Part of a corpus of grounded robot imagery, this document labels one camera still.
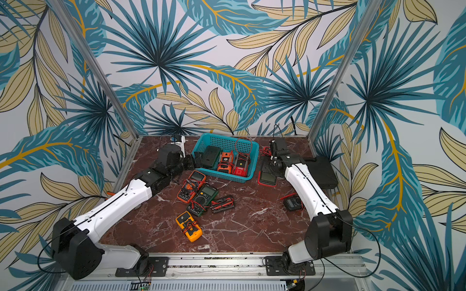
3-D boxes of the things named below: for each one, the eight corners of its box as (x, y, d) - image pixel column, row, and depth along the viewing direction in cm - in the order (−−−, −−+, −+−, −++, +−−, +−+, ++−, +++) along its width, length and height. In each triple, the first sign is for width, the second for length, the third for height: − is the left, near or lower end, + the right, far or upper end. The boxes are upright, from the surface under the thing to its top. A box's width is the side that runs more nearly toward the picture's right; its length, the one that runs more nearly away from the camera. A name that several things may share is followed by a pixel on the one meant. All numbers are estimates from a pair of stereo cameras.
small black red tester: (212, 214, 89) (211, 211, 86) (209, 205, 92) (209, 202, 89) (235, 207, 91) (235, 204, 88) (232, 198, 94) (232, 195, 91)
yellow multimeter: (191, 244, 81) (189, 241, 77) (176, 222, 87) (173, 219, 83) (204, 233, 84) (203, 230, 80) (188, 213, 90) (186, 209, 86)
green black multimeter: (186, 209, 90) (185, 207, 87) (206, 185, 99) (205, 182, 96) (199, 218, 87) (198, 215, 85) (217, 192, 96) (217, 188, 94)
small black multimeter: (287, 215, 90) (289, 211, 86) (279, 201, 94) (280, 197, 91) (301, 208, 92) (304, 204, 89) (292, 195, 96) (294, 191, 93)
